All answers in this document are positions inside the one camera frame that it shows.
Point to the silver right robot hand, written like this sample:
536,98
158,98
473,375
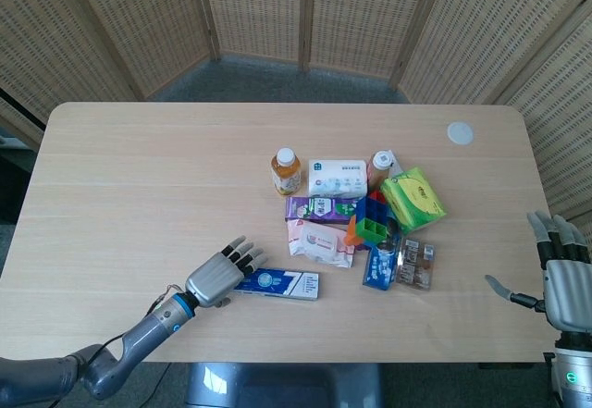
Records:
566,292

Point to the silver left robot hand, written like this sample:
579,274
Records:
215,278

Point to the blue white box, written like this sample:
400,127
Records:
282,284

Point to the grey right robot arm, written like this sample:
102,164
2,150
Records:
573,371

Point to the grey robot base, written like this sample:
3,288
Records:
282,387

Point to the purple carton box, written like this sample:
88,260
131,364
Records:
319,209

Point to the pink wet wipes pack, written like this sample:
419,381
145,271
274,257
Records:
316,243

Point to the yellow tea bottle white cap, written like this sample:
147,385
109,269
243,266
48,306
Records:
285,174

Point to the clear plastic snack box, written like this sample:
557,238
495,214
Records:
416,264

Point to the white tissue pack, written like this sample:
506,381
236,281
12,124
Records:
337,177

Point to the blue snack box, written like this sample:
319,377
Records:
379,267

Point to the colourful building block toy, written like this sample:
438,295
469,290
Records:
372,223

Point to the green tissue pack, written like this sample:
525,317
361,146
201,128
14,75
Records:
414,200

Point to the brown juice bottle white cap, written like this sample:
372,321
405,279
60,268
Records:
381,167

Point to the woven bamboo folding screen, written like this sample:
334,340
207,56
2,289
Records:
259,10

